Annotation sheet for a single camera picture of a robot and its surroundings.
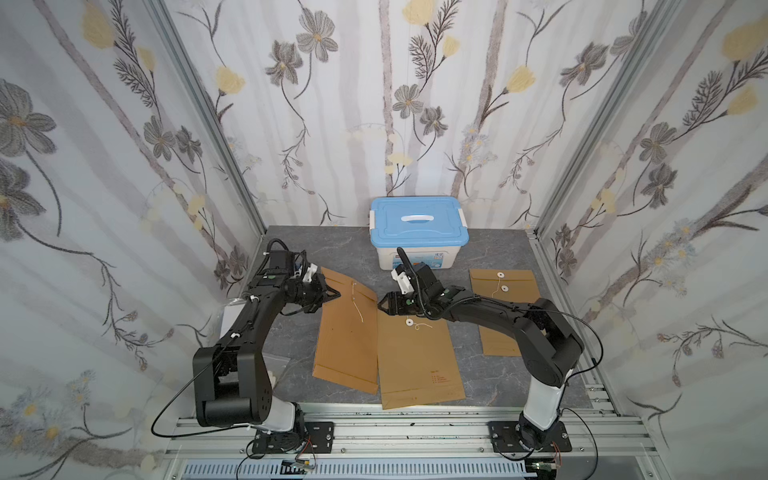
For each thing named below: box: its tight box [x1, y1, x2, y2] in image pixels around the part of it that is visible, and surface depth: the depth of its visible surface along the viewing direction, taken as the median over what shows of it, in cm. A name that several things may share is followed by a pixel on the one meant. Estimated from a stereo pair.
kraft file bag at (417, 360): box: [377, 309, 466, 410], surface depth 87 cm
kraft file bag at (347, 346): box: [312, 266, 379, 395], surface depth 90 cm
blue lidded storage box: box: [369, 196, 469, 270], surface depth 102 cm
